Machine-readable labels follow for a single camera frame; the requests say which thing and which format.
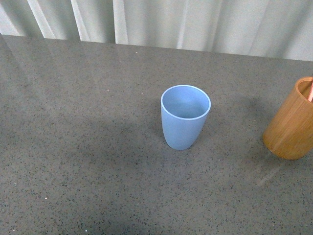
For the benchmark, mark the pink chopstick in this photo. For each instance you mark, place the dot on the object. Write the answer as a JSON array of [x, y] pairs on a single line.
[[310, 96]]

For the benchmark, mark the blue cup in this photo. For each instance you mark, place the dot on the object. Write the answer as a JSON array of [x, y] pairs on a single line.
[[184, 110]]

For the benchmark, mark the bamboo chopstick holder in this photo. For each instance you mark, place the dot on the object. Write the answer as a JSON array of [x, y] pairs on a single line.
[[289, 135]]

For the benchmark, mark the white curtain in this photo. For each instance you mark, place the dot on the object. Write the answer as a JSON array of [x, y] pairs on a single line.
[[268, 28]]

